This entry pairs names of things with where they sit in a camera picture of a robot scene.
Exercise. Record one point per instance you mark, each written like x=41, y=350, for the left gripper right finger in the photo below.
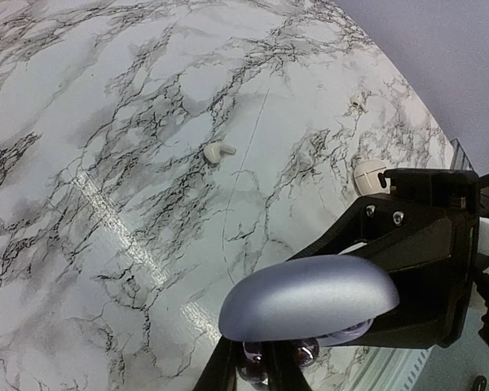
x=283, y=372

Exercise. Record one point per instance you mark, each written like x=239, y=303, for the white charging case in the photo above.
x=369, y=177

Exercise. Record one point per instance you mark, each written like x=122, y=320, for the purple earbud charging case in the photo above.
x=333, y=298

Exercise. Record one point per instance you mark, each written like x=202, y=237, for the white loose earbud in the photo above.
x=214, y=152
x=358, y=101

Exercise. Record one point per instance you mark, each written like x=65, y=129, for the purple earbud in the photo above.
x=252, y=367

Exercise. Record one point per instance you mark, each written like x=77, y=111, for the far white loose earbud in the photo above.
x=358, y=101

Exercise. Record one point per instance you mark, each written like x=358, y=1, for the near white loose earbud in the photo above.
x=214, y=152

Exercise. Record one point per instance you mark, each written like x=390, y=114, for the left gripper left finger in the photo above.
x=220, y=371

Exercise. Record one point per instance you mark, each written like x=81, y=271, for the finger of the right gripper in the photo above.
x=423, y=319
x=396, y=235

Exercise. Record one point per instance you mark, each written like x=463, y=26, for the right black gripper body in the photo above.
x=470, y=266

